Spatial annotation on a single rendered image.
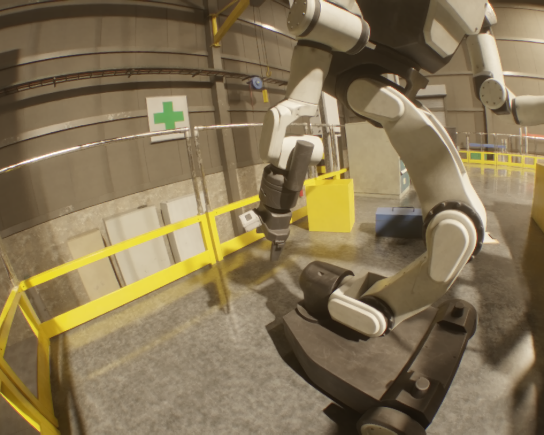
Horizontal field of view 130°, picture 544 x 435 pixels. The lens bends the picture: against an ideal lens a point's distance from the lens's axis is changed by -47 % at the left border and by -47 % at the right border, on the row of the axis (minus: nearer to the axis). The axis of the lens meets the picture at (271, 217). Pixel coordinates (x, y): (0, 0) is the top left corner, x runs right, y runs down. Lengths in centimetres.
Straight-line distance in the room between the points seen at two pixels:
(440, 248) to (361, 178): 289
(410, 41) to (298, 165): 34
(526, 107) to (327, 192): 172
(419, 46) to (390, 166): 274
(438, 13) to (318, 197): 180
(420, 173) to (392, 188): 271
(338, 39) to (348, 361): 78
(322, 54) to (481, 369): 109
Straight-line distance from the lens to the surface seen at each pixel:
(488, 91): 67
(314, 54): 44
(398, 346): 82
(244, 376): 97
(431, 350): 80
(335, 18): 43
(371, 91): 54
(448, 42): 59
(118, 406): 109
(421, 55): 57
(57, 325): 168
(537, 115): 66
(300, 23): 41
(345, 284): 78
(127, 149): 636
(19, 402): 103
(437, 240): 51
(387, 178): 323
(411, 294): 65
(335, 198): 204
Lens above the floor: 77
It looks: 16 degrees down
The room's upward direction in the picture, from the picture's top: 8 degrees counter-clockwise
